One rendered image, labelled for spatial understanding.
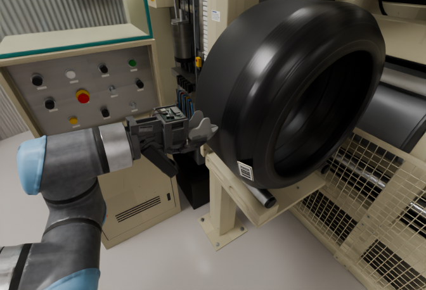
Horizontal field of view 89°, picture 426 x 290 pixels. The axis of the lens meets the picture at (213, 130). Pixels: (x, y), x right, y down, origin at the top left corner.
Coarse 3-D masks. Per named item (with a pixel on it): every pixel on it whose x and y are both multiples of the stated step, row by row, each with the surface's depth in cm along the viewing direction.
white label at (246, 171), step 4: (240, 164) 52; (244, 164) 51; (240, 168) 54; (244, 168) 53; (248, 168) 51; (240, 172) 55; (244, 172) 54; (248, 172) 53; (252, 172) 52; (244, 176) 55; (248, 176) 54; (252, 176) 53; (252, 180) 54
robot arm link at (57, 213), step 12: (96, 180) 42; (84, 192) 39; (96, 192) 42; (48, 204) 38; (60, 204) 37; (72, 204) 38; (84, 204) 40; (96, 204) 42; (60, 216) 37; (72, 216) 37; (84, 216) 38; (96, 216) 40
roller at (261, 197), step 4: (248, 188) 74; (252, 188) 73; (256, 188) 72; (252, 192) 73; (256, 192) 71; (260, 192) 71; (264, 192) 70; (268, 192) 70; (256, 196) 72; (260, 196) 70; (264, 196) 69; (268, 196) 69; (272, 196) 69; (260, 200) 70; (264, 200) 69; (268, 200) 68; (272, 200) 68; (264, 204) 69; (268, 204) 68; (272, 204) 69
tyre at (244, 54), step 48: (288, 0) 52; (240, 48) 49; (288, 48) 42; (336, 48) 44; (384, 48) 55; (240, 96) 46; (288, 96) 44; (336, 96) 81; (240, 144) 49; (288, 144) 88; (336, 144) 73
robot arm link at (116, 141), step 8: (104, 128) 39; (112, 128) 39; (120, 128) 40; (104, 136) 38; (112, 136) 38; (120, 136) 39; (128, 136) 40; (104, 144) 37; (112, 144) 38; (120, 144) 38; (128, 144) 39; (112, 152) 38; (120, 152) 38; (128, 152) 39; (112, 160) 38; (120, 160) 39; (128, 160) 40; (112, 168) 39; (120, 168) 41
